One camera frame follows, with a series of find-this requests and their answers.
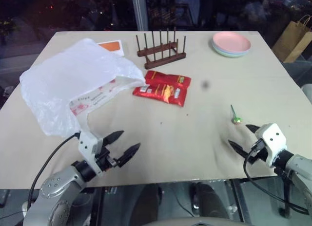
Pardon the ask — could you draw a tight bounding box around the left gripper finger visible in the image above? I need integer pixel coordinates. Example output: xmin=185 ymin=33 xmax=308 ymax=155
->
xmin=116 ymin=142 xmax=141 ymax=167
xmin=102 ymin=130 xmax=125 ymax=147

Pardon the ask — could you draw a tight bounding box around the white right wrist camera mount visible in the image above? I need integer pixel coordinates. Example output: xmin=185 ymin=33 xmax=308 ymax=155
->
xmin=254 ymin=123 xmax=287 ymax=168

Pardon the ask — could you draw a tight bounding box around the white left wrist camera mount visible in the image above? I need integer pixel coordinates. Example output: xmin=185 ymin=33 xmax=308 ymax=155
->
xmin=78 ymin=131 xmax=104 ymax=174

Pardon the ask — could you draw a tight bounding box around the green wrapped lollipop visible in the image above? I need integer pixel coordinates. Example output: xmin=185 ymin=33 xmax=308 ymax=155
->
xmin=230 ymin=104 xmax=242 ymax=125

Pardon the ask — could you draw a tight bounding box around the light green plate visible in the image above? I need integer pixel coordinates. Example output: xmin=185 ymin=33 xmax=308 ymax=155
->
xmin=211 ymin=40 xmax=251 ymax=56

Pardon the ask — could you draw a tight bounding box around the light blue plate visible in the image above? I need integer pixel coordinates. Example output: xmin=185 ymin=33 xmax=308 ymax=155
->
xmin=214 ymin=49 xmax=249 ymax=58

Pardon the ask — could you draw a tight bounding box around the brown paper bag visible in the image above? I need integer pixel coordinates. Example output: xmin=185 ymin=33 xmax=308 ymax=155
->
xmin=272 ymin=14 xmax=312 ymax=64

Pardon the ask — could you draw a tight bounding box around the white translucent plastic bag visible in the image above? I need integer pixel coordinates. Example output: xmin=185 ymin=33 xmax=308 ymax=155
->
xmin=19 ymin=38 xmax=147 ymax=138

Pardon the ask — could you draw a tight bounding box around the grey metal window post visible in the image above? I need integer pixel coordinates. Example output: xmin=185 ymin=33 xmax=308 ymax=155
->
xmin=131 ymin=0 xmax=149 ymax=32

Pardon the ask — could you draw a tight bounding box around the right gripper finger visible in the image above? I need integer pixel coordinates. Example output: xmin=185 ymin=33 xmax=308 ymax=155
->
xmin=245 ymin=124 xmax=260 ymax=134
xmin=228 ymin=139 xmax=252 ymax=160

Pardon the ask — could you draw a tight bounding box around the black rounded shape under table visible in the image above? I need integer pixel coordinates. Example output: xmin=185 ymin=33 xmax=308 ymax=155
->
xmin=190 ymin=182 xmax=234 ymax=218

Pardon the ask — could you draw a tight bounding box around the brown wooden plate rack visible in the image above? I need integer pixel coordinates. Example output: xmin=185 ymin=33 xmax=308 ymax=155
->
xmin=136 ymin=26 xmax=187 ymax=70

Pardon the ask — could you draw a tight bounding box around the pink plate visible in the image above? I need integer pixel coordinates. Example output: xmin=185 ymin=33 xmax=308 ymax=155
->
xmin=211 ymin=32 xmax=252 ymax=53

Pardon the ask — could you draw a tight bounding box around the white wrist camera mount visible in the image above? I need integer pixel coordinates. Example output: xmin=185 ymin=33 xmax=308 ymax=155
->
xmin=78 ymin=131 xmax=104 ymax=174
xmin=254 ymin=123 xmax=287 ymax=168

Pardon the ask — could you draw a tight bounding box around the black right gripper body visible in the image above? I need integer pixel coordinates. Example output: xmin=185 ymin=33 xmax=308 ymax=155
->
xmin=246 ymin=147 xmax=268 ymax=163

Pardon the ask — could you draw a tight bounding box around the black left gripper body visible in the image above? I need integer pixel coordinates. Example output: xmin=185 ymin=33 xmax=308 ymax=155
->
xmin=96 ymin=149 xmax=122 ymax=172

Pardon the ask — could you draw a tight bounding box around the red snack packet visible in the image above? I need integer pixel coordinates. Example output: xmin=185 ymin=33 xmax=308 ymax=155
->
xmin=132 ymin=83 xmax=188 ymax=107
xmin=145 ymin=70 xmax=192 ymax=90

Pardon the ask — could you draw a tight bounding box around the orange and white card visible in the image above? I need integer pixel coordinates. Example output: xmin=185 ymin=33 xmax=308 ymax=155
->
xmin=97 ymin=39 xmax=125 ymax=57

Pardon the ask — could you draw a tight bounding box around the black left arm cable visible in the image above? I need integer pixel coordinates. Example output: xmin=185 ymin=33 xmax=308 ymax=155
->
xmin=27 ymin=132 xmax=81 ymax=207

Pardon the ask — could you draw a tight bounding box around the white packet with red print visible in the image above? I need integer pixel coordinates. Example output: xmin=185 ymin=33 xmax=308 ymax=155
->
xmin=69 ymin=79 xmax=144 ymax=116

